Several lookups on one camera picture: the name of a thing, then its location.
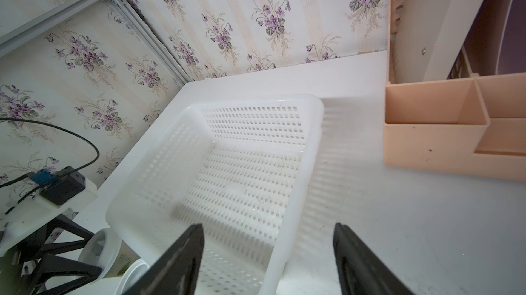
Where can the peach plastic file organizer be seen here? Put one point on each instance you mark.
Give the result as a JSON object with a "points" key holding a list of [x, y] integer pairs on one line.
{"points": [[473, 122]]}

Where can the white perforated plastic basket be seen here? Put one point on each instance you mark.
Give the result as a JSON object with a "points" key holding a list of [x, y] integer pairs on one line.
{"points": [[240, 169]]}

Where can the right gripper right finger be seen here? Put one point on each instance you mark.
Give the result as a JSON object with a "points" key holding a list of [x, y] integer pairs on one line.
{"points": [[360, 271]]}

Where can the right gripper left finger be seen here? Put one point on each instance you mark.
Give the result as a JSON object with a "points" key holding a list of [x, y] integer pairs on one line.
{"points": [[177, 271]]}

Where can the purple folder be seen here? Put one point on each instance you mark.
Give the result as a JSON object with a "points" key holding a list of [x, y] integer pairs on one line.
{"points": [[512, 52]]}

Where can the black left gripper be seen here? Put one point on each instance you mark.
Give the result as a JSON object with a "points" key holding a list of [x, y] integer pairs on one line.
{"points": [[50, 263]]}

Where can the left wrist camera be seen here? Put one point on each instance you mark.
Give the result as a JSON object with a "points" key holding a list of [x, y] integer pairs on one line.
{"points": [[61, 193]]}

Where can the yogurt cup row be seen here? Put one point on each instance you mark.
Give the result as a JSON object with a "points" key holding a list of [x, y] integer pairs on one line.
{"points": [[132, 275], [109, 252]]}

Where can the beige folder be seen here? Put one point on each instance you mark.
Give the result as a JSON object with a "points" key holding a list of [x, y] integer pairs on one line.
{"points": [[430, 36]]}

